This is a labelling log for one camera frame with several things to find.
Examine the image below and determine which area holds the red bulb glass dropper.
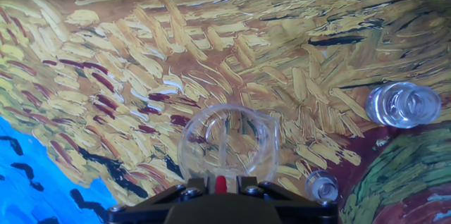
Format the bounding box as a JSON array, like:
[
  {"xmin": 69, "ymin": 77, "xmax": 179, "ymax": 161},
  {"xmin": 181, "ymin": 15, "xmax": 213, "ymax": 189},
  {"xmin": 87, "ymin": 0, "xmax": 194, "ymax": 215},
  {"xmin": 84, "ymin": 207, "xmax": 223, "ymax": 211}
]
[{"xmin": 214, "ymin": 123, "xmax": 229, "ymax": 195}]

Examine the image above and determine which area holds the clear glass beaker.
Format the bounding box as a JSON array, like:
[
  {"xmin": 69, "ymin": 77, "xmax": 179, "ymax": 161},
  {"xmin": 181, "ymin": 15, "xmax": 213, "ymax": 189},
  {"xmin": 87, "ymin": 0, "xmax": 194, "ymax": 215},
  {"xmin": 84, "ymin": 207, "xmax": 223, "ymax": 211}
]
[{"xmin": 176, "ymin": 103, "xmax": 281, "ymax": 192}]

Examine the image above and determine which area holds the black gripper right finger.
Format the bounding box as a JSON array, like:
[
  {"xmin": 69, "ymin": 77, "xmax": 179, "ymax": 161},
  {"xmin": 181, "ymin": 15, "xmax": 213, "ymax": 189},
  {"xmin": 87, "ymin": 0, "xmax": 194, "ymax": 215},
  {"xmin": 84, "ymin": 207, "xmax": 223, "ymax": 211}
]
[{"xmin": 236, "ymin": 176, "xmax": 339, "ymax": 224}]

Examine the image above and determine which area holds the Van Gogh painting tablecloth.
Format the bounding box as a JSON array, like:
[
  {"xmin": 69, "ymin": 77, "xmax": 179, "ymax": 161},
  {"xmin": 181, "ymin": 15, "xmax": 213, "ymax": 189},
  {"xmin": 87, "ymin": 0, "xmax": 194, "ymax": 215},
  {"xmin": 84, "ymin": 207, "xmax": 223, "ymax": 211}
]
[{"xmin": 0, "ymin": 0, "xmax": 451, "ymax": 224}]

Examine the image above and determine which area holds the clear glass bottle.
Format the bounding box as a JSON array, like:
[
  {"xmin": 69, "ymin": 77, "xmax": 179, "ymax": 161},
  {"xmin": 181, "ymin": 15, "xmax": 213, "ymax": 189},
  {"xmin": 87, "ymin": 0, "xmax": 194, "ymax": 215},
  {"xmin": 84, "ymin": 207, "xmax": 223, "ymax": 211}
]
[{"xmin": 364, "ymin": 81, "xmax": 443, "ymax": 130}]

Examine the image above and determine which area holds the small clear glass vial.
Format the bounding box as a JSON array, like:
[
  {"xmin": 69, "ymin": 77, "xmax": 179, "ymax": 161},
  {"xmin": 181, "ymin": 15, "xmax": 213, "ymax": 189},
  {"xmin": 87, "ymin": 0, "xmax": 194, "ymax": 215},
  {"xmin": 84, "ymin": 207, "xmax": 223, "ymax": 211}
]
[{"xmin": 304, "ymin": 169, "xmax": 340, "ymax": 202}]

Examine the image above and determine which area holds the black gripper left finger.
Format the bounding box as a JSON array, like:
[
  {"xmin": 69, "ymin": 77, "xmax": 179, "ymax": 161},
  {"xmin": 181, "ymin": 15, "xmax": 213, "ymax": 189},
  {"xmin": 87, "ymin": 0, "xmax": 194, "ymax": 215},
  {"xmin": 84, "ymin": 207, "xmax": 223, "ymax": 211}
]
[{"xmin": 107, "ymin": 177, "xmax": 209, "ymax": 224}]

